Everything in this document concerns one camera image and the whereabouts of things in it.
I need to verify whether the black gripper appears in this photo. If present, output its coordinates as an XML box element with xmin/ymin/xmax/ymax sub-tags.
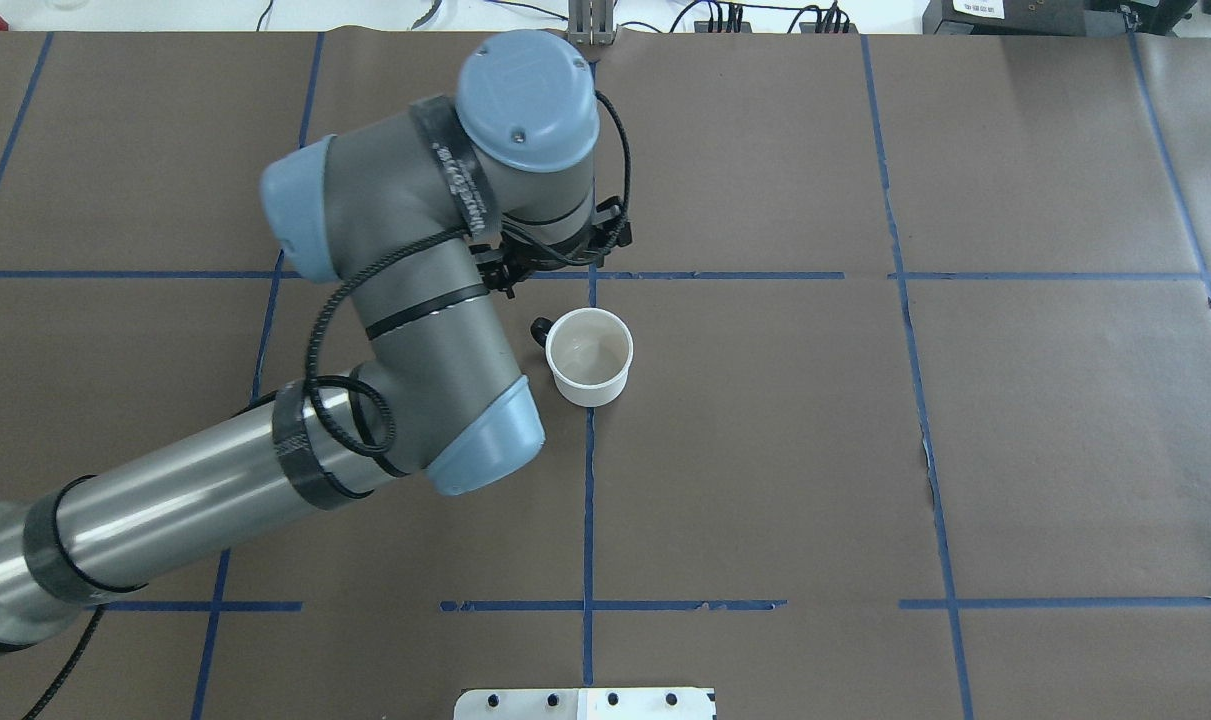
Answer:
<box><xmin>471</xmin><ymin>243</ymin><xmax>526</xmax><ymax>299</ymax></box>

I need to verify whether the white smiley mug black handle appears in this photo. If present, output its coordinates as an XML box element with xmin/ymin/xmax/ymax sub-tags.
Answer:
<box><xmin>529</xmin><ymin>307</ymin><xmax>635</xmax><ymax>409</ymax></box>

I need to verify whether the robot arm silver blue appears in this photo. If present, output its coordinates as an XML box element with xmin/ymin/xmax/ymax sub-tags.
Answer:
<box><xmin>0</xmin><ymin>29</ymin><xmax>629</xmax><ymax>656</ymax></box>

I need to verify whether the brown paper table cover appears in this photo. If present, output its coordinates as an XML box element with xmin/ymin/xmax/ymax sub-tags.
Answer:
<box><xmin>0</xmin><ymin>27</ymin><xmax>1211</xmax><ymax>719</ymax></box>

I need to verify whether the black box with label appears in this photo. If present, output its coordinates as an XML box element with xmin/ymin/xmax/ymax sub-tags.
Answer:
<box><xmin>922</xmin><ymin>1</ymin><xmax>1087</xmax><ymax>38</ymax></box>

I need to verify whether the aluminium frame post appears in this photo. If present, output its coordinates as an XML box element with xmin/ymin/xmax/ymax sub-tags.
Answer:
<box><xmin>566</xmin><ymin>0</ymin><xmax>618</xmax><ymax>46</ymax></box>

